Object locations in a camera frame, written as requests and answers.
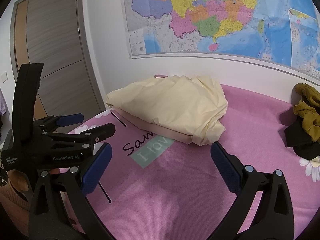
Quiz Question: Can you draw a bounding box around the grey wooden door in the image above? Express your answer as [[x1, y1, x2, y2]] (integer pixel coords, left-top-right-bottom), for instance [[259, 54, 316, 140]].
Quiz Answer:
[[10, 0, 105, 120]]

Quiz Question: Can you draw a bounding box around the person's left hand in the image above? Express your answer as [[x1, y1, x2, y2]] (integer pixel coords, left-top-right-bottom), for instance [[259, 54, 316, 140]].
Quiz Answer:
[[8, 170, 29, 193]]

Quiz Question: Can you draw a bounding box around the cream beige jacket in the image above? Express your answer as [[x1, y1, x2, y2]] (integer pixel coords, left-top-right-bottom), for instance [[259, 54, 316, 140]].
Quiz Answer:
[[106, 76, 228, 146]]

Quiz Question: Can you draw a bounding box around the pink floral bed sheet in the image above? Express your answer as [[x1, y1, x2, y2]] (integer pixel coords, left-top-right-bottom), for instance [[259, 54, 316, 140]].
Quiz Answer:
[[73, 86, 319, 239]]

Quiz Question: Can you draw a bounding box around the white light switch by door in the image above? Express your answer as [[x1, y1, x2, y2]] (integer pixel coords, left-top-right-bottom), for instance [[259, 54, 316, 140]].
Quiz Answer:
[[1, 72, 8, 83]]

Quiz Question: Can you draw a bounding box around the olive brown garment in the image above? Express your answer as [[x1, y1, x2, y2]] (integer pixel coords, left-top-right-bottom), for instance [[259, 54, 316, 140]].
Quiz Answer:
[[293, 83, 319, 142]]

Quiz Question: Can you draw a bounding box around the black garment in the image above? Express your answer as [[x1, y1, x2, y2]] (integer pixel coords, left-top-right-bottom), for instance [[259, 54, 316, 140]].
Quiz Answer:
[[284, 117, 320, 160]]

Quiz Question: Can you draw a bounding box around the orange sleeved left forearm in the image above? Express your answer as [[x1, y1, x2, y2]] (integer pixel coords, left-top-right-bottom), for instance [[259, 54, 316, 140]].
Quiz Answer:
[[1, 181, 30, 237]]

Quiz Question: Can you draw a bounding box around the colourful wall map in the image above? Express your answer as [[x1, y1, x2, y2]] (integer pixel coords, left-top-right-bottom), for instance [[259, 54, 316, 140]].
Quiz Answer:
[[123, 0, 319, 79]]

